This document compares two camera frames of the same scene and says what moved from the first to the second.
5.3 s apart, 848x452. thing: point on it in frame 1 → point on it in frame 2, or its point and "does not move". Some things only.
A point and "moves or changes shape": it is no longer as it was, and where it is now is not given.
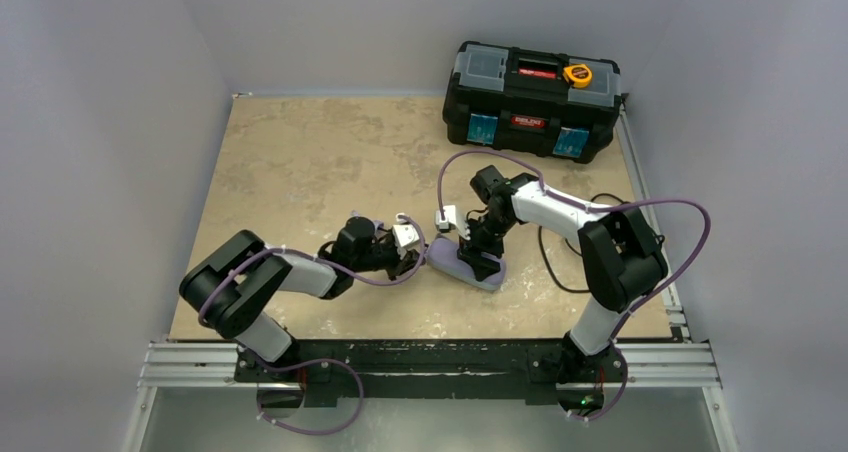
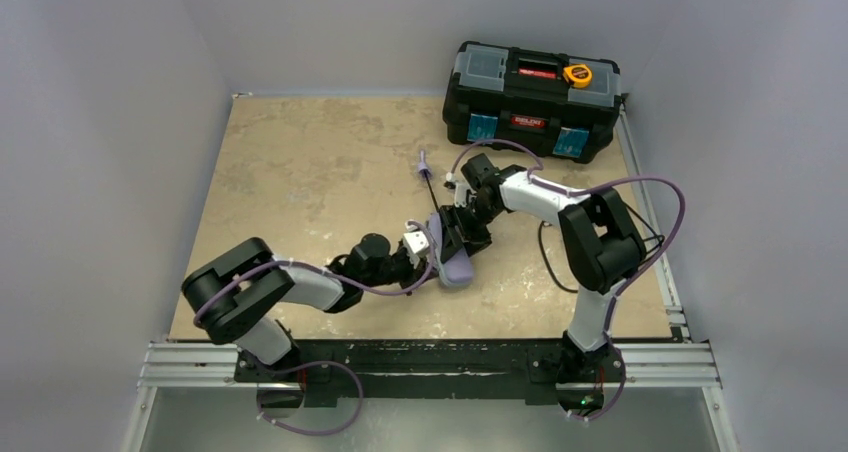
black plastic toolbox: x=532 y=101 does not move
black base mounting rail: x=432 y=373 does not move
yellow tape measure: x=579 y=75 does not move
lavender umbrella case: x=442 y=254 moves or changes shape
